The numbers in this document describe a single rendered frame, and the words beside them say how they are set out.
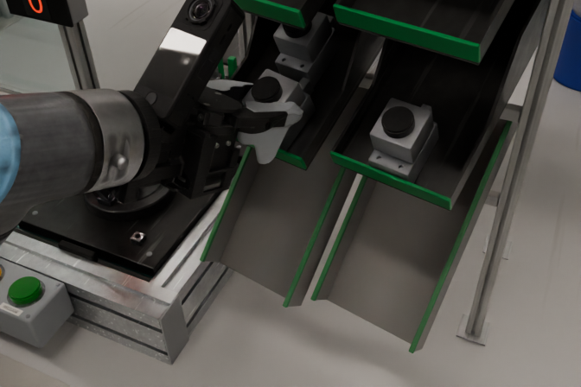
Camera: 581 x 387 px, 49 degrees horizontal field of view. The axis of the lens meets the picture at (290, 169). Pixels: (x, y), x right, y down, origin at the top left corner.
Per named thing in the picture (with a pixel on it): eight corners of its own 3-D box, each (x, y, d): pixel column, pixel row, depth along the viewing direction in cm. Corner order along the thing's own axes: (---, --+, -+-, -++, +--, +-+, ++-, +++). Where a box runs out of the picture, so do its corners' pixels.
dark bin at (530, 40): (450, 212, 61) (446, 176, 55) (334, 164, 67) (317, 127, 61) (564, -4, 69) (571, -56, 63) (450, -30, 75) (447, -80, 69)
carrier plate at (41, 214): (156, 278, 86) (153, 268, 85) (18, 227, 94) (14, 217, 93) (239, 172, 103) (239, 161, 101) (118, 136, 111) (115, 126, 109)
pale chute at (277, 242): (301, 307, 78) (285, 307, 74) (217, 261, 83) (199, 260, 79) (392, 92, 77) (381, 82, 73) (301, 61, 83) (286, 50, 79)
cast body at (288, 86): (283, 156, 67) (263, 121, 61) (252, 140, 69) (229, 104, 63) (327, 96, 69) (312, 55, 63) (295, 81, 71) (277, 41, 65)
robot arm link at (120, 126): (44, 75, 46) (118, 117, 43) (95, 73, 50) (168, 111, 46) (31, 168, 49) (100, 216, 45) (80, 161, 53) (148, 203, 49)
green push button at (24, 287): (29, 313, 82) (24, 303, 81) (5, 303, 83) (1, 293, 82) (50, 290, 85) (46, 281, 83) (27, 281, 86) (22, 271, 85)
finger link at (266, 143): (287, 154, 67) (217, 158, 60) (303, 101, 65) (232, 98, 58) (307, 167, 65) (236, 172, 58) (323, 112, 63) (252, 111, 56)
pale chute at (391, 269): (422, 350, 73) (412, 353, 69) (324, 298, 78) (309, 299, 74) (520, 121, 72) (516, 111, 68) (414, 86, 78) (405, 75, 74)
